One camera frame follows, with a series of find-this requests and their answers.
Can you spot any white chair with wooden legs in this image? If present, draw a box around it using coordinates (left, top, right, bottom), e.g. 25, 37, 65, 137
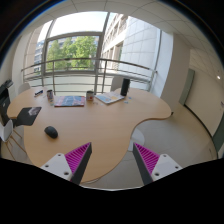
0, 120, 25, 155

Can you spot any black computer mouse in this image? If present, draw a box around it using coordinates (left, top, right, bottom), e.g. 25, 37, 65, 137
44, 126, 58, 139

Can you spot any black mouse pad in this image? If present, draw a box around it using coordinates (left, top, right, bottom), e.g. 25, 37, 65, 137
15, 107, 41, 126

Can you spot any colourful magazine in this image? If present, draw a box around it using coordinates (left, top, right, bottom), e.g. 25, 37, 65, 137
54, 96, 85, 107

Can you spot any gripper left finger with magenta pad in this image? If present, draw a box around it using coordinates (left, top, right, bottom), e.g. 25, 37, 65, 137
41, 143, 92, 185

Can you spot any light blue open book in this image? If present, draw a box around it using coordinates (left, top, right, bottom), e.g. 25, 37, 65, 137
96, 91, 123, 104

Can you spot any white chair at left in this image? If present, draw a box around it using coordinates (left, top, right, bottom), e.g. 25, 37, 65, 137
18, 83, 30, 95

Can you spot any dark patterned mug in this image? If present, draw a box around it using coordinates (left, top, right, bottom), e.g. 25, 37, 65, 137
47, 89, 54, 101

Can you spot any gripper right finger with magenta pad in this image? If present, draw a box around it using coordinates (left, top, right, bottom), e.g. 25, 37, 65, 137
133, 143, 182, 185

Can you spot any white chair behind table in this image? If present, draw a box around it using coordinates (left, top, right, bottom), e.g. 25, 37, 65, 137
111, 76, 123, 91

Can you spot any white table base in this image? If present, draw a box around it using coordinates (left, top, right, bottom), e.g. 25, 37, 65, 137
128, 129, 145, 152

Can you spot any white and red mug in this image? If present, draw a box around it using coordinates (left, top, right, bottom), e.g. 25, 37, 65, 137
86, 90, 94, 101

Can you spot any metal balcony railing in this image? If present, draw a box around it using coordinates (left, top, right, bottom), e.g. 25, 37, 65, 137
21, 58, 157, 95

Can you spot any blue marker pen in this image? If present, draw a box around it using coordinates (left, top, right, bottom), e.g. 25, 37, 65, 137
34, 90, 43, 97

